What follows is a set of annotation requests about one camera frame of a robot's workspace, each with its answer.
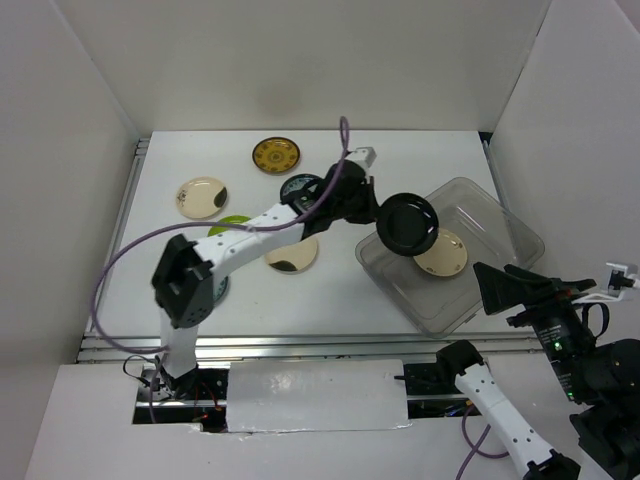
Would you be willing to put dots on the white front cover panel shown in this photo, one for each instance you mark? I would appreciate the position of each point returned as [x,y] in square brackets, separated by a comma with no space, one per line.
[316,396]

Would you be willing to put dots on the clear plastic bin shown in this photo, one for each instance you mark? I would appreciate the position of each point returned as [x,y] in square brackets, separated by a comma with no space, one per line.
[493,235]

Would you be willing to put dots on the small cream plate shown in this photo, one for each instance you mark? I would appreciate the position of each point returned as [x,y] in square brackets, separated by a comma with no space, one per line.
[447,257]

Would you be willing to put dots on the yellow patterned plate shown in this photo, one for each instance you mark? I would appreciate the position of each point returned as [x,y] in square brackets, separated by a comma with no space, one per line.
[276,155]

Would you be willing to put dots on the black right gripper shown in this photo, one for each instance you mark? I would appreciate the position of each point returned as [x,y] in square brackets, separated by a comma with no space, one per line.
[497,286]

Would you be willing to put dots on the large cream plate dark patch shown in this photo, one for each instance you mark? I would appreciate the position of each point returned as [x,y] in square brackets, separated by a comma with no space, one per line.
[293,259]

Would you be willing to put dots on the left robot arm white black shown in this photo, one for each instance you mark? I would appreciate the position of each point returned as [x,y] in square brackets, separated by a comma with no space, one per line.
[189,272]

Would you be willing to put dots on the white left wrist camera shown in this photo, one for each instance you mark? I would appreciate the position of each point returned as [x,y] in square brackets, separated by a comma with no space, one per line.
[363,156]

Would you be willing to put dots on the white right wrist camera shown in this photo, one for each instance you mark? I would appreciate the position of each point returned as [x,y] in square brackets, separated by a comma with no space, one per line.
[620,281]

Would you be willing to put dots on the lime green plate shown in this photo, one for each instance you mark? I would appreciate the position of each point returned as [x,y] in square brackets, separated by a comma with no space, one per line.
[223,224]

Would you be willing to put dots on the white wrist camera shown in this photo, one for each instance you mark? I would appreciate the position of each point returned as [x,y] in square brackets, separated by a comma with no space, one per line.
[363,156]
[620,281]

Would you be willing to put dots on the black glossy plate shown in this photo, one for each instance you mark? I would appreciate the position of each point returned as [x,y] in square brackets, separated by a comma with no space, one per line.
[407,224]

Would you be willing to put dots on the small blue patterned plate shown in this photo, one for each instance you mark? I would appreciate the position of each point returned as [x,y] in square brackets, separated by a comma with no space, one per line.
[221,290]

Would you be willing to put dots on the large blue patterned plate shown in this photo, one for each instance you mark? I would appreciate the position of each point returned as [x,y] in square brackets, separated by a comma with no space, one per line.
[297,187]

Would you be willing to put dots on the cream plate with dark patch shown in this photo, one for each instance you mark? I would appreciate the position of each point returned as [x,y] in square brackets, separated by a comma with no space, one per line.
[201,197]

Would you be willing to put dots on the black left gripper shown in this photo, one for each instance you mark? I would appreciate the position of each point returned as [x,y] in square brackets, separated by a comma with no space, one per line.
[371,207]

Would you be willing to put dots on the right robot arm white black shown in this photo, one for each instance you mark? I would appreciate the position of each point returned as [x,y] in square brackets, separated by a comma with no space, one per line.
[578,417]

